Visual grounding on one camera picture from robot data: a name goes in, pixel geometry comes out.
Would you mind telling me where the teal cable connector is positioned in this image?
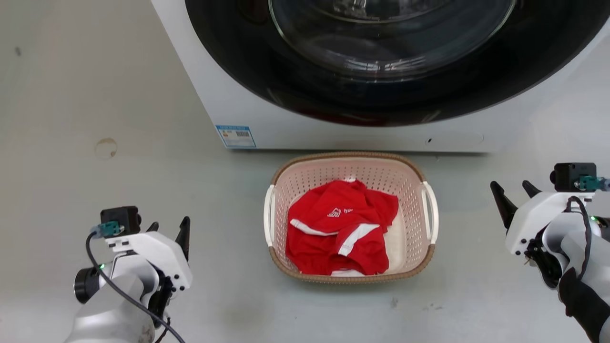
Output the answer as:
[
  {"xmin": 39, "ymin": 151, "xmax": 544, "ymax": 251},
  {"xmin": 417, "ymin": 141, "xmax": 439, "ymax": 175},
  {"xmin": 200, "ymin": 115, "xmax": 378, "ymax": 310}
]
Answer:
[
  {"xmin": 91, "ymin": 222, "xmax": 121, "ymax": 239},
  {"xmin": 575, "ymin": 175, "xmax": 610, "ymax": 192}
]

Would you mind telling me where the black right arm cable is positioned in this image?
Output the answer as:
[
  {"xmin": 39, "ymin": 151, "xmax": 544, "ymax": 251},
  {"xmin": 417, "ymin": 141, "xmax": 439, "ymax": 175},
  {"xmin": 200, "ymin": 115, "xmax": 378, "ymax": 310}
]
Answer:
[{"xmin": 565, "ymin": 195, "xmax": 593, "ymax": 282}]

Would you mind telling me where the beige perforated laundry basket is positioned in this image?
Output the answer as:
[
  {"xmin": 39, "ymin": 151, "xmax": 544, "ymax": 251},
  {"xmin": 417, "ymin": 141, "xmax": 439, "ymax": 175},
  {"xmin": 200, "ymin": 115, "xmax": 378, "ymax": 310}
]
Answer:
[{"xmin": 264, "ymin": 151, "xmax": 439, "ymax": 284}]

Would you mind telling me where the white front-load washing machine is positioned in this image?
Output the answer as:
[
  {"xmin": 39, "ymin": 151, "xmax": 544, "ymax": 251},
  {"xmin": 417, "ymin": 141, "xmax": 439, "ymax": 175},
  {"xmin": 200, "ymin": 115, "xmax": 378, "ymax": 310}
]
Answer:
[{"xmin": 150, "ymin": 0, "xmax": 610, "ymax": 154}]

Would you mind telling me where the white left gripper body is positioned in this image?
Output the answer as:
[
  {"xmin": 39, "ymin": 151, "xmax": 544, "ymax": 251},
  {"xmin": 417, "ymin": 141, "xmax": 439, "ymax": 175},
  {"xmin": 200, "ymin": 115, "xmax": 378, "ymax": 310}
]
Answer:
[{"xmin": 105, "ymin": 231, "xmax": 193, "ymax": 292}]

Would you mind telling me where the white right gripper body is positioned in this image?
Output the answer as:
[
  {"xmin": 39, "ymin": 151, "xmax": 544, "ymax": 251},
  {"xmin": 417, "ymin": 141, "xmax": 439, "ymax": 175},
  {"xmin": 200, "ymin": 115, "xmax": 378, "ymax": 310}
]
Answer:
[{"xmin": 505, "ymin": 192, "xmax": 596, "ymax": 257}]

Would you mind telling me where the blue energy label sticker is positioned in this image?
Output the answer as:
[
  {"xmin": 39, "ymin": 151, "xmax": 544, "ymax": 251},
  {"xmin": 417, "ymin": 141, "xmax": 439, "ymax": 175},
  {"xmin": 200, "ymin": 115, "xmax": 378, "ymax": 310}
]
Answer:
[{"xmin": 215, "ymin": 125, "xmax": 257, "ymax": 149}]

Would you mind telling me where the black round glass washer door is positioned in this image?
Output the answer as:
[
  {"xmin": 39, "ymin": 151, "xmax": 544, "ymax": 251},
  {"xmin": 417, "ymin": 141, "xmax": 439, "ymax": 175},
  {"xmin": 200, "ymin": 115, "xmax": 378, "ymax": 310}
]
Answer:
[{"xmin": 185, "ymin": 0, "xmax": 610, "ymax": 127}]

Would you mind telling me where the red shirt with white stripes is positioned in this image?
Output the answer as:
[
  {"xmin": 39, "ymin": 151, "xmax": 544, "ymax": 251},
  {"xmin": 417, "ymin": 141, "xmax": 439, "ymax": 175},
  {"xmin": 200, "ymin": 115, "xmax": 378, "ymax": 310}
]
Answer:
[{"xmin": 285, "ymin": 180, "xmax": 399, "ymax": 277}]

